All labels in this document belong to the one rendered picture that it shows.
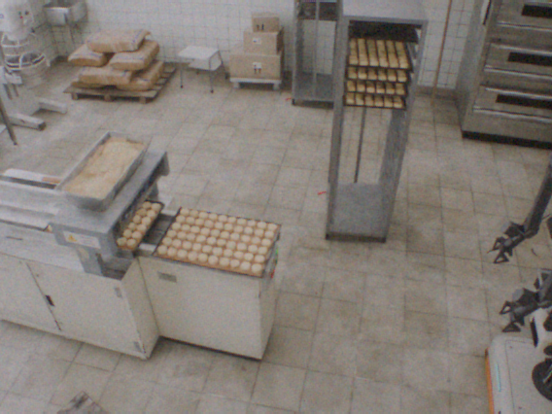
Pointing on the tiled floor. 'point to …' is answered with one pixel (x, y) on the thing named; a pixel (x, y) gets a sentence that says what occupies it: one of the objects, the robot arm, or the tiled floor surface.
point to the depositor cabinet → (58, 282)
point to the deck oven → (526, 75)
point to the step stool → (202, 60)
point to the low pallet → (121, 89)
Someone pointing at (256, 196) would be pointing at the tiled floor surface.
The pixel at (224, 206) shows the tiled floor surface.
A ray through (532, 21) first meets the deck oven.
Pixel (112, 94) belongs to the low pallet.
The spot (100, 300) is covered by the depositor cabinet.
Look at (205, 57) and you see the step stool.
